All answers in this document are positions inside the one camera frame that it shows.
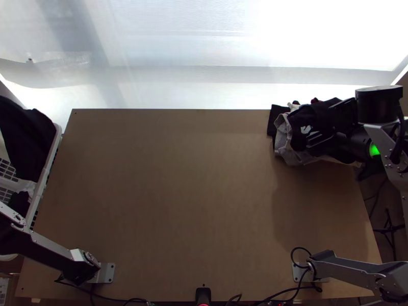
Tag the black garment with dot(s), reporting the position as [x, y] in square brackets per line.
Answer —
[19, 202]
[25, 140]

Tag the heap of clothes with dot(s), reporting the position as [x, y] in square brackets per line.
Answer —
[296, 134]

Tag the white laundry basket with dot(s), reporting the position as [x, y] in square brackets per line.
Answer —
[47, 169]

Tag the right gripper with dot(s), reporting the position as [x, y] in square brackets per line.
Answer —
[342, 114]

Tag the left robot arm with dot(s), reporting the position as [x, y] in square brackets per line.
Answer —
[47, 251]

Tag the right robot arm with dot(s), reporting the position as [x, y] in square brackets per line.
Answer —
[379, 140]

